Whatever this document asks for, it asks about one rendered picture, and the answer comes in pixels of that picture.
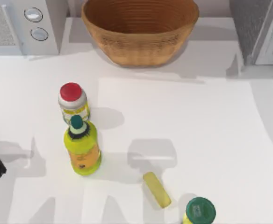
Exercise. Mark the pale microwave oven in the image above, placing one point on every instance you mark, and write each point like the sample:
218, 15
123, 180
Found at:
22, 25

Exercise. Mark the green capped yellow bottle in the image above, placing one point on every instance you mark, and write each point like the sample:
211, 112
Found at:
200, 211

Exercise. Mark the red capped white bottle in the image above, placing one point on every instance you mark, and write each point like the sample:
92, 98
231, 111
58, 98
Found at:
72, 100

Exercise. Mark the small microwave knob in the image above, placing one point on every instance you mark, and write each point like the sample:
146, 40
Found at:
39, 33

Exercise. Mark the large microwave knob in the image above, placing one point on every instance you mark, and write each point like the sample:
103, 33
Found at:
33, 14

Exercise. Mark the pale yellow bread stick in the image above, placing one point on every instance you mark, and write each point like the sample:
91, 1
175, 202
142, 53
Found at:
157, 190

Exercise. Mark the brown woven basket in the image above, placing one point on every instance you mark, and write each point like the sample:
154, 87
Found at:
140, 35

